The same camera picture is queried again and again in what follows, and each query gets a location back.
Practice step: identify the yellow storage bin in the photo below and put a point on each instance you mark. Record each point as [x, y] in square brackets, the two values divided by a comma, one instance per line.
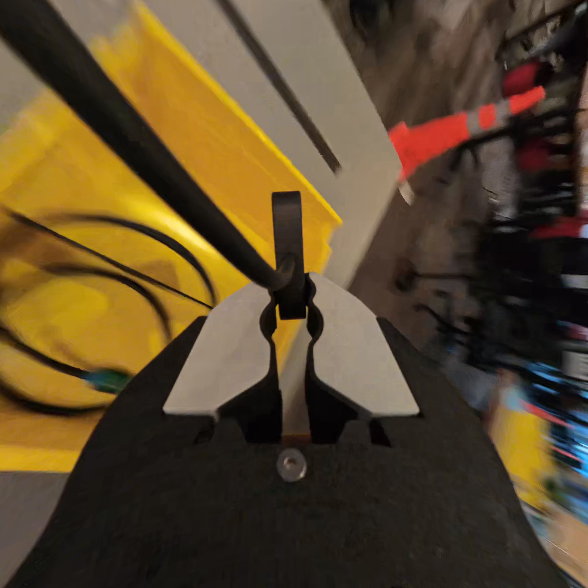
[183, 160]

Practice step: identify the black square adapter hub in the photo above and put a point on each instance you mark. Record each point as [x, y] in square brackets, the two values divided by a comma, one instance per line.
[289, 239]

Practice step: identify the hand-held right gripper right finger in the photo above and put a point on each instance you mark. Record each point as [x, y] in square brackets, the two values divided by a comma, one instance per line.
[358, 363]

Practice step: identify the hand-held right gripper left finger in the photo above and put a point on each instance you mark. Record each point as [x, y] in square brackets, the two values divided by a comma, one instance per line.
[220, 363]

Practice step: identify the orange reflective cone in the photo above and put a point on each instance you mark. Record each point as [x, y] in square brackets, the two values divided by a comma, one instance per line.
[436, 138]

